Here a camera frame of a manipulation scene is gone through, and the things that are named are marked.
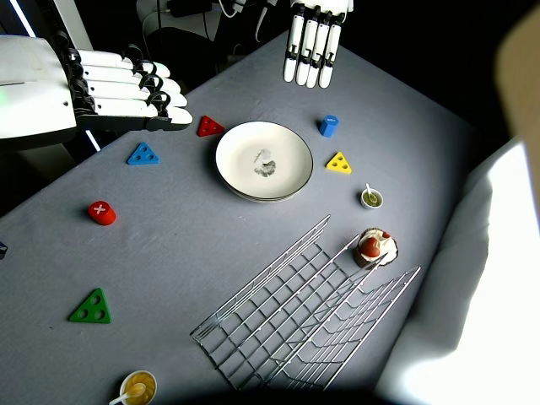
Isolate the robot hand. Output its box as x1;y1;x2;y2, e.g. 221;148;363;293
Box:
281;0;354;89
0;31;194;151

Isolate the white ginkgo print plate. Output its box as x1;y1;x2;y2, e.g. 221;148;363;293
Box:
219;176;311;204
214;121;314;200

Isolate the blue hexagonal block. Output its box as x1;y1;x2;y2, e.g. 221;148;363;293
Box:
318;114;341;138

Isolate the blue triangle block with holes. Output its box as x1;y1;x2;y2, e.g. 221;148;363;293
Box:
126;142;161;166

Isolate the yellow triangle block with holes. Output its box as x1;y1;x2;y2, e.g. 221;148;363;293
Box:
325;151;354;176

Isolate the red triangle block with holes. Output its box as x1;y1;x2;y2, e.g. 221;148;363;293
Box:
196;115;226;138

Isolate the red cylinder with white cross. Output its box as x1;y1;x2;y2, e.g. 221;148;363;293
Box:
87;200;117;226

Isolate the small white dip bowl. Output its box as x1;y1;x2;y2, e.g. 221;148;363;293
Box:
359;188;384;210

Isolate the grey table cloth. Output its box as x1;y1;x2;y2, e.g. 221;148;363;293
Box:
0;31;514;405

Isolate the toy cupcake with strawberries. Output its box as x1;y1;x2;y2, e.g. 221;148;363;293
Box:
353;227;399;270

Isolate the green triangle block with holes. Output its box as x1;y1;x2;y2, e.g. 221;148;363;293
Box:
68;288;113;325

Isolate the white backdrop sheet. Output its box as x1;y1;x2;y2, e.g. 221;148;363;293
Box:
375;137;540;405

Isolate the white bowl with yellow custard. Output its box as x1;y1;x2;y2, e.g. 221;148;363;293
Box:
119;370;158;405

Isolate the white cable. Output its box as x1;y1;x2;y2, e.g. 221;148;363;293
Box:
218;0;244;19

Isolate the chrome wire dish rack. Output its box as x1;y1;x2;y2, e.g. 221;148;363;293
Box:
189;214;422;392

